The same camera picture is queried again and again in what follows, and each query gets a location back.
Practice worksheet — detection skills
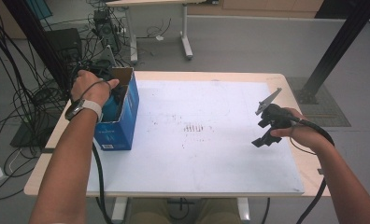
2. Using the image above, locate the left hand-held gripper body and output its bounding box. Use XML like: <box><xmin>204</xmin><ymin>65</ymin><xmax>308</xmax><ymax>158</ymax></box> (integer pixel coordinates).
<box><xmin>79</xmin><ymin>45</ymin><xmax>118</xmax><ymax>82</ymax></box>

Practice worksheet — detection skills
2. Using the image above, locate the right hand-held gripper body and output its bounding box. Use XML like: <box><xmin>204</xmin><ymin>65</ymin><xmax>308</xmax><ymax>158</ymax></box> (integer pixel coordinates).
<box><xmin>255</xmin><ymin>88</ymin><xmax>299</xmax><ymax>130</ymax></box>

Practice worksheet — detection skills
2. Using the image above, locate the blue detergent bottle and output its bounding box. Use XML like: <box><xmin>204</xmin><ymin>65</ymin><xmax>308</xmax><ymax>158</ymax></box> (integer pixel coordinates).
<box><xmin>102</xmin><ymin>92</ymin><xmax>125</xmax><ymax>123</ymax></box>

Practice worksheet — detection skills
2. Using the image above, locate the blue cardboard box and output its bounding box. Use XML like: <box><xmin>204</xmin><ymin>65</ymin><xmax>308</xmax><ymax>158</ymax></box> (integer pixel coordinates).
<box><xmin>93</xmin><ymin>66</ymin><xmax>140</xmax><ymax>151</ymax></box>

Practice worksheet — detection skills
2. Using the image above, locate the person's left hand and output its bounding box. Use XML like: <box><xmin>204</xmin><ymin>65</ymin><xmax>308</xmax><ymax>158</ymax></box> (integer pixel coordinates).
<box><xmin>70</xmin><ymin>69</ymin><xmax>121</xmax><ymax>108</ymax></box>

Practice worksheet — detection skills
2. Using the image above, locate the person's right hand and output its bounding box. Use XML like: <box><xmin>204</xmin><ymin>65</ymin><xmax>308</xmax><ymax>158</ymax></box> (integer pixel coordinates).
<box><xmin>270</xmin><ymin>106</ymin><xmax>334</xmax><ymax>154</ymax></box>

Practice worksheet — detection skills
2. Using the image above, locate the black computer tower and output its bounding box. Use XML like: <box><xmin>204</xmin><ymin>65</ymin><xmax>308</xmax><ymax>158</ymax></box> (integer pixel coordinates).
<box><xmin>93</xmin><ymin>8</ymin><xmax>121</xmax><ymax>54</ymax></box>

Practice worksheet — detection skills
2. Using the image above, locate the black box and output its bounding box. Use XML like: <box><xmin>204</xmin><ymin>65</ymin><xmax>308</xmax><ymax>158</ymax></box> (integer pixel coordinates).
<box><xmin>46</xmin><ymin>27</ymin><xmax>83</xmax><ymax>63</ymax></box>

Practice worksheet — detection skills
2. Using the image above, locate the dark grey floor mat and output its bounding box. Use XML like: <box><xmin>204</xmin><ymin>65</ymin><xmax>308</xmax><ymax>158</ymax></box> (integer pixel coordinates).
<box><xmin>285</xmin><ymin>77</ymin><xmax>351</xmax><ymax>128</ymax></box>

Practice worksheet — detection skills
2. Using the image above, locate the white desk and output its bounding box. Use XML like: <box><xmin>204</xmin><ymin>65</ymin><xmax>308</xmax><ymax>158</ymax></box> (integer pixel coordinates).
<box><xmin>107</xmin><ymin>0</ymin><xmax>220</xmax><ymax>64</ymax></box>

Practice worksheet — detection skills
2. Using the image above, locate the white table mat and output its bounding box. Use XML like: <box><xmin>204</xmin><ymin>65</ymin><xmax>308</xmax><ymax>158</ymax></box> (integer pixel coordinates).
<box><xmin>87</xmin><ymin>79</ymin><xmax>305</xmax><ymax>194</ymax></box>

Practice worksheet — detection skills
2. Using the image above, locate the teal panel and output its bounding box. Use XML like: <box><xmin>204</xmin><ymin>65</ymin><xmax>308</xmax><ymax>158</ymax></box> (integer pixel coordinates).
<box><xmin>25</xmin><ymin>0</ymin><xmax>53</xmax><ymax>21</ymax></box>

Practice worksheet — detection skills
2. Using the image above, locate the person's right leg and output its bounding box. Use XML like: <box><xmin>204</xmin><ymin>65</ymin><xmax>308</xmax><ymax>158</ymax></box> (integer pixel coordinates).
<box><xmin>194</xmin><ymin>198</ymin><xmax>241</xmax><ymax>224</ymax></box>

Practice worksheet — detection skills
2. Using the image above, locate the person's leg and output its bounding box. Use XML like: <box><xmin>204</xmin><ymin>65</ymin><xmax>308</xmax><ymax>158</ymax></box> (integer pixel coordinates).
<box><xmin>129</xmin><ymin>198</ymin><xmax>172</xmax><ymax>224</ymax></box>
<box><xmin>194</xmin><ymin>198</ymin><xmax>241</xmax><ymax>224</ymax></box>

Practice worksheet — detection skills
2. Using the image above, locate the black floor plate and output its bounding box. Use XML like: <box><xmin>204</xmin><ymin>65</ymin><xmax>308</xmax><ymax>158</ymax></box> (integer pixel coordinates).
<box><xmin>9</xmin><ymin>119</ymin><xmax>60</xmax><ymax>148</ymax></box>

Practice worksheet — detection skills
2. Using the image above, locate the person's left leg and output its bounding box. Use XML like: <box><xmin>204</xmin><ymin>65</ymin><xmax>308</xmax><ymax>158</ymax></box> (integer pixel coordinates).
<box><xmin>129</xmin><ymin>198</ymin><xmax>172</xmax><ymax>224</ymax></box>

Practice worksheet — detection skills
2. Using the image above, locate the left gripper grey wrist cord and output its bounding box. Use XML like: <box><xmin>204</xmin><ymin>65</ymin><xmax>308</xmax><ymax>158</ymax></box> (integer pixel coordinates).
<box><xmin>79</xmin><ymin>79</ymin><xmax>112</xmax><ymax>101</ymax></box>

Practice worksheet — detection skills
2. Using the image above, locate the gripper grey wrist cord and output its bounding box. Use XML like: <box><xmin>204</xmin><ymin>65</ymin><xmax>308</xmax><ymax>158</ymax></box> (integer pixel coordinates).
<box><xmin>79</xmin><ymin>79</ymin><xmax>112</xmax><ymax>101</ymax></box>
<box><xmin>289</xmin><ymin>125</ymin><xmax>318</xmax><ymax>156</ymax></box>

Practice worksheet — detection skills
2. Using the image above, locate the wristwatch with white strap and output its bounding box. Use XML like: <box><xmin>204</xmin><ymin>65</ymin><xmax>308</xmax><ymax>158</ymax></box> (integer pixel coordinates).
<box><xmin>64</xmin><ymin>98</ymin><xmax>104</xmax><ymax>123</ymax></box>

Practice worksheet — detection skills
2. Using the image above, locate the right gripper grey wrist cord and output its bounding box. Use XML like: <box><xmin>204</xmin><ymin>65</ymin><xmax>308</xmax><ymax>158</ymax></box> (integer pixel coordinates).
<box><xmin>289</xmin><ymin>125</ymin><xmax>318</xmax><ymax>156</ymax></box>

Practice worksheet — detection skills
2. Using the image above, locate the black metal frame post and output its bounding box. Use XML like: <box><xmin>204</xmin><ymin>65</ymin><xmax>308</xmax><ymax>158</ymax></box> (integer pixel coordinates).
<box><xmin>293</xmin><ymin>0</ymin><xmax>370</xmax><ymax>105</ymax></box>
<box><xmin>2</xmin><ymin>0</ymin><xmax>77</xmax><ymax>94</ymax></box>

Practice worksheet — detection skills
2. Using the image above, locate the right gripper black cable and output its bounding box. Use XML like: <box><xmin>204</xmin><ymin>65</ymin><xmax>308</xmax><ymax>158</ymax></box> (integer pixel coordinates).
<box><xmin>290</xmin><ymin>116</ymin><xmax>336</xmax><ymax>224</ymax></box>

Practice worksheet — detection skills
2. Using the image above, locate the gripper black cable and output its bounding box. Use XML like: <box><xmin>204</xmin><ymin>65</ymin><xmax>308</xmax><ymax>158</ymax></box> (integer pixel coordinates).
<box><xmin>290</xmin><ymin>116</ymin><xmax>336</xmax><ymax>224</ymax></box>
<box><xmin>91</xmin><ymin>141</ymin><xmax>114</xmax><ymax>224</ymax></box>

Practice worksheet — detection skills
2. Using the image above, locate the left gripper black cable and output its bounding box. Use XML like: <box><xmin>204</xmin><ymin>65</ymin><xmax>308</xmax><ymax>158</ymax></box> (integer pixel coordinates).
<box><xmin>91</xmin><ymin>141</ymin><xmax>114</xmax><ymax>224</ymax></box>

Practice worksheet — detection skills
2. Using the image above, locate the tangle of black cables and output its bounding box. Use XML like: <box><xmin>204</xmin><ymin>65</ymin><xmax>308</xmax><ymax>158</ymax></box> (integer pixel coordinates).
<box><xmin>0</xmin><ymin>0</ymin><xmax>128</xmax><ymax>202</ymax></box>

